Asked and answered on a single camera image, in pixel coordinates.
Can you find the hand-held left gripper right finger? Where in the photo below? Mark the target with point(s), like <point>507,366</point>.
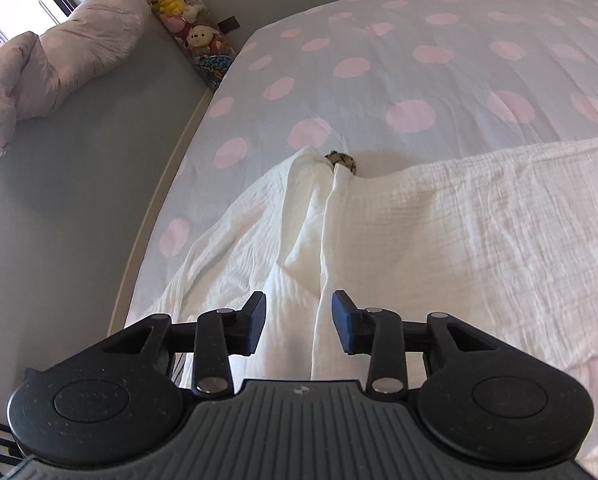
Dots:
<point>342,322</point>

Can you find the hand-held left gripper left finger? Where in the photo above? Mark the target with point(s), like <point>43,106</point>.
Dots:
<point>255,322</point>

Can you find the white crinkled garment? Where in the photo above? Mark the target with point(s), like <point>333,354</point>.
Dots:
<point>429,240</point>

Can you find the patterned dark cloth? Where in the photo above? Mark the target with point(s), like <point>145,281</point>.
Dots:
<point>340,160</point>

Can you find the cream bed edge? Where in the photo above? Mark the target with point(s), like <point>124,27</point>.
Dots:
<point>179,160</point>

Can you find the column of plush toys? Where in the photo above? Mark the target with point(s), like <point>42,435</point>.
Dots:
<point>179,7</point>

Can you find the pink polka dot duvet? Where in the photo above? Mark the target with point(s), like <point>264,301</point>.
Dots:
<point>64,60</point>

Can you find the small black wall box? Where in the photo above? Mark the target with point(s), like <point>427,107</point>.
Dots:
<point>229,23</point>

